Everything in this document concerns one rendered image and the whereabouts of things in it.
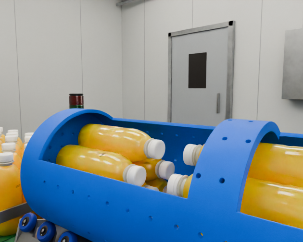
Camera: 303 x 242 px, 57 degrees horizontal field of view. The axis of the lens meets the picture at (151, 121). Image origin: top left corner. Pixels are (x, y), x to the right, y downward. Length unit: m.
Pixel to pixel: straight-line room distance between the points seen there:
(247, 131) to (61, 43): 5.06
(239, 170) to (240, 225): 0.06
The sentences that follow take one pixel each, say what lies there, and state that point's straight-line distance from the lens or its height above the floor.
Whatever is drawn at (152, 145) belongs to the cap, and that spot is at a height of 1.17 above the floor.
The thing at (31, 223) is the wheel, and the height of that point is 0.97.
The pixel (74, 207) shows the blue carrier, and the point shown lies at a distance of 0.54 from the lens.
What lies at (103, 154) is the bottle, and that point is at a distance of 0.56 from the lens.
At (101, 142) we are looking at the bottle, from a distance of 0.62.
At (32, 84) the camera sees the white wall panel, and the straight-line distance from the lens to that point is 5.10.
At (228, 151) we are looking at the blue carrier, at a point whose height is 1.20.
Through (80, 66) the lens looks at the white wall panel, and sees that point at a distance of 5.50.
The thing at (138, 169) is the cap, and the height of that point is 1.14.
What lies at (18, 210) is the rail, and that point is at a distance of 0.84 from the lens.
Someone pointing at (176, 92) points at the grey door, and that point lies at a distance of 4.85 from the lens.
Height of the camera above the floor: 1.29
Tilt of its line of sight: 7 degrees down
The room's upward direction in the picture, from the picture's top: straight up
